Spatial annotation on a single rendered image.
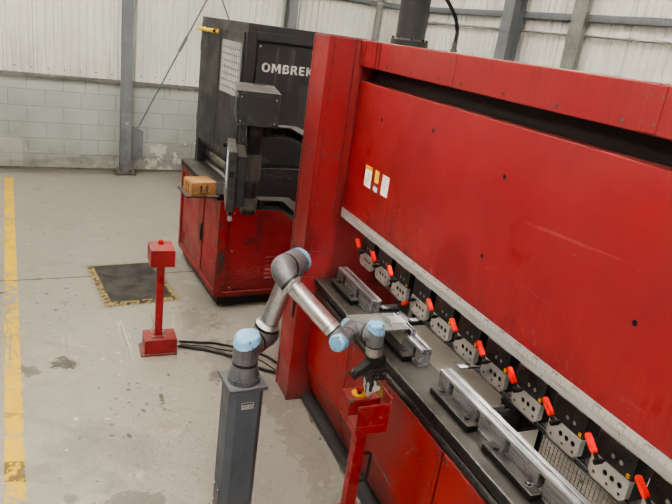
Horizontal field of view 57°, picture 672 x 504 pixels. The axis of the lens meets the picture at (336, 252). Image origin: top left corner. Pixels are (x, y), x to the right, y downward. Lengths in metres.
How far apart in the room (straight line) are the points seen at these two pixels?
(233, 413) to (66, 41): 7.22
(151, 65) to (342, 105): 6.22
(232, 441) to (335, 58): 2.06
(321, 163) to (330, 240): 0.49
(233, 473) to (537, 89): 2.13
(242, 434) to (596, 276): 1.72
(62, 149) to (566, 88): 8.18
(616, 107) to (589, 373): 0.82
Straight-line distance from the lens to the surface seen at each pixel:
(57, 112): 9.56
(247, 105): 3.64
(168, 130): 9.79
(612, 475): 2.16
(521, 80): 2.40
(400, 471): 3.07
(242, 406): 2.92
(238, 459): 3.09
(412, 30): 3.40
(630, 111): 2.02
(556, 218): 2.22
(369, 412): 2.82
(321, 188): 3.68
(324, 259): 3.84
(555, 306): 2.24
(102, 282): 5.80
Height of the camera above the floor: 2.31
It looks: 19 degrees down
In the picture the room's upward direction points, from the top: 8 degrees clockwise
